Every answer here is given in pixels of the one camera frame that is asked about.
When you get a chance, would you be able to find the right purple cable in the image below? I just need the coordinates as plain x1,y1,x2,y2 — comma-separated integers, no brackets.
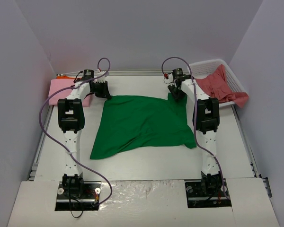
161,56,228,199

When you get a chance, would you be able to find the folded orange t shirt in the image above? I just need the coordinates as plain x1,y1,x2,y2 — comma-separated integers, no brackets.
56,74,75,79

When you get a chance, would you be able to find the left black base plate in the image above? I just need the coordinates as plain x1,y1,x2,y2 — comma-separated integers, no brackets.
55,182,101,211

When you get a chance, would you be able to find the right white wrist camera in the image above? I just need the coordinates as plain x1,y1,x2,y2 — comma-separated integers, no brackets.
163,73,174,85

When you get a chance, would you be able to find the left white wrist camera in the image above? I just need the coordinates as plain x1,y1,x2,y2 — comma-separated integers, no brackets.
94,69,109,81

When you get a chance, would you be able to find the purple cable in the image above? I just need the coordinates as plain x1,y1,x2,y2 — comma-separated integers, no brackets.
161,56,228,199
38,57,113,205

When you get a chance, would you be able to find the white plastic basket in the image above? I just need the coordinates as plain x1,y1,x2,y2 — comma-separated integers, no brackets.
189,59,247,94

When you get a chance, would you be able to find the thin black cable loop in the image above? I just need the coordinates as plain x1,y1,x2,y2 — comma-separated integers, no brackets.
69,203,83,219

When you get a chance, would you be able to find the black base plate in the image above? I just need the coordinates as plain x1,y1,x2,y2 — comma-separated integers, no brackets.
185,180,232,209
55,182,101,211

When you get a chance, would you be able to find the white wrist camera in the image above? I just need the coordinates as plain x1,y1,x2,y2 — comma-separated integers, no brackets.
94,69,109,81
163,73,174,85

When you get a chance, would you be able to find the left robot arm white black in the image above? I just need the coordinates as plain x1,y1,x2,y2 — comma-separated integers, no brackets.
57,69,111,199

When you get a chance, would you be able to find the green t shirt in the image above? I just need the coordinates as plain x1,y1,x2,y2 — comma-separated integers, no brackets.
90,94,196,160

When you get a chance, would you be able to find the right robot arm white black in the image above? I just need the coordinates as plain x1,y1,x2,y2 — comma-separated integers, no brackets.
163,68,222,199

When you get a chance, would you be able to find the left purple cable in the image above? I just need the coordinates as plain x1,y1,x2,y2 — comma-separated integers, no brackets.
38,57,113,205

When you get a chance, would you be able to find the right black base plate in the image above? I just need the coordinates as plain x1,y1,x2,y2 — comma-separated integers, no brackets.
185,180,232,209

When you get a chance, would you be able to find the folded pink t shirt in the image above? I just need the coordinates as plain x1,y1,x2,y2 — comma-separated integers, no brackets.
48,79,92,107

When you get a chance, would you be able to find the red t shirt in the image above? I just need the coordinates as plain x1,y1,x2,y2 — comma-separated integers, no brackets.
196,64,249,108

